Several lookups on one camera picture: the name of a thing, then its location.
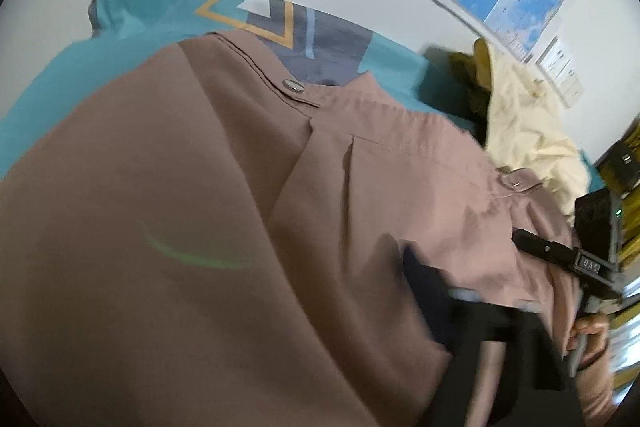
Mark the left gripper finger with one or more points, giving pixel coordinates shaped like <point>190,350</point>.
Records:
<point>532,387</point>

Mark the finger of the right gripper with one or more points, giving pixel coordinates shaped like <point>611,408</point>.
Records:
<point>551,252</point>

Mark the pink-brown large coat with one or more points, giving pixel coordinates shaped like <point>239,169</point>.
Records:
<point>207,241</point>

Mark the person's right hand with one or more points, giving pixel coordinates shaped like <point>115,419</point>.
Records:
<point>588,339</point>

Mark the cream yellow garment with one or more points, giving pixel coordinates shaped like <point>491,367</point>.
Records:
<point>519,119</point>

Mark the teal and grey bedsheet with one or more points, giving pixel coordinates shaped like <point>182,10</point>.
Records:
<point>315,46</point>

